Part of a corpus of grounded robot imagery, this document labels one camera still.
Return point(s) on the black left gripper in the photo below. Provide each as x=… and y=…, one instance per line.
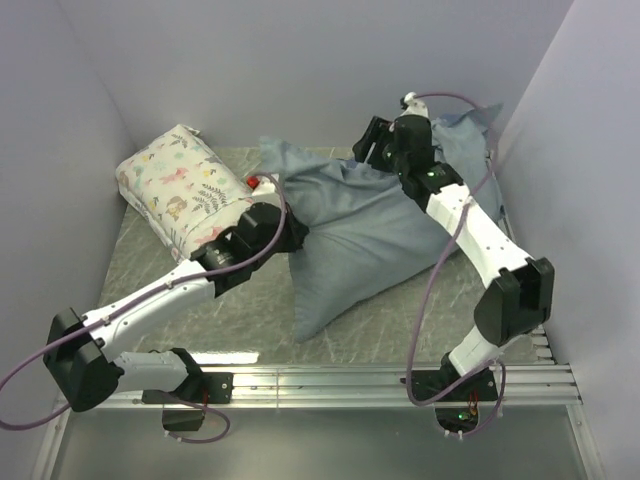
x=296, y=230

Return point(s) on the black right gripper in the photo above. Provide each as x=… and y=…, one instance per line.
x=379, y=131

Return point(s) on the blue pillowcase with gold print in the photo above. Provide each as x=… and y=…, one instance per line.
x=365, y=235

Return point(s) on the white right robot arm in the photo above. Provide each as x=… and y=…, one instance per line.
x=518, y=288

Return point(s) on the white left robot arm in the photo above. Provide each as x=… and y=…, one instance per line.
x=91, y=355

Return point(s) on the floral white pillow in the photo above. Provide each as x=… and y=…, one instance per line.
x=183, y=190

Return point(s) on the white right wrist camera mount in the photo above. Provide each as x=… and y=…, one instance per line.
x=412, y=104

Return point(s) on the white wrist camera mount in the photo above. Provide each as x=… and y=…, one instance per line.
x=263, y=190
x=412, y=104

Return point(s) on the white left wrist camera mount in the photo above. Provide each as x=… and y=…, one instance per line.
x=263, y=190

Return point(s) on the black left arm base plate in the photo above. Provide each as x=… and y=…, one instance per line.
x=211, y=389

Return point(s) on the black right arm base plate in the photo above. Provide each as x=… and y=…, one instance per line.
x=427, y=384

